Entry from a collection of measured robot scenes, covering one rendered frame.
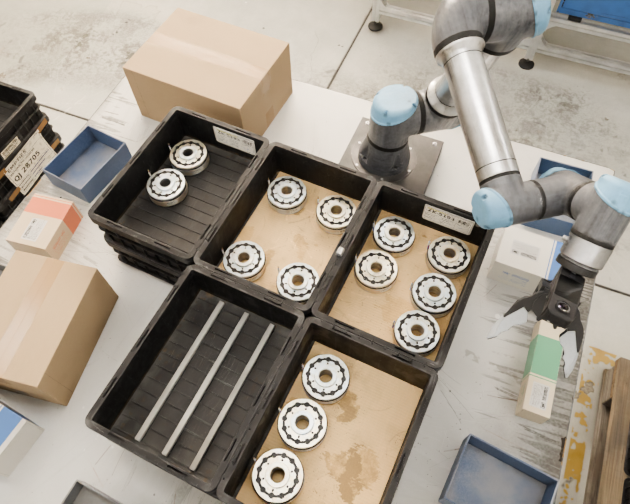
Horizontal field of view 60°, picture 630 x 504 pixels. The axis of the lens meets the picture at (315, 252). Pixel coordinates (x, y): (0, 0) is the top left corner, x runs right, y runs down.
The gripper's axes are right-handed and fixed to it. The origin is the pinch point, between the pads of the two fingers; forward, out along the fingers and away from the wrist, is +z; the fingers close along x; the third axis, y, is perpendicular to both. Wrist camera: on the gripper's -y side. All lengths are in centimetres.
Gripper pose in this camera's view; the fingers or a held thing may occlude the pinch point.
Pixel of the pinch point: (524, 360)
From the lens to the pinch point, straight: 109.6
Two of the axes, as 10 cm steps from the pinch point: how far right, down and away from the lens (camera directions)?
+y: 3.6, -2.0, 9.1
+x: -8.7, -4.3, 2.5
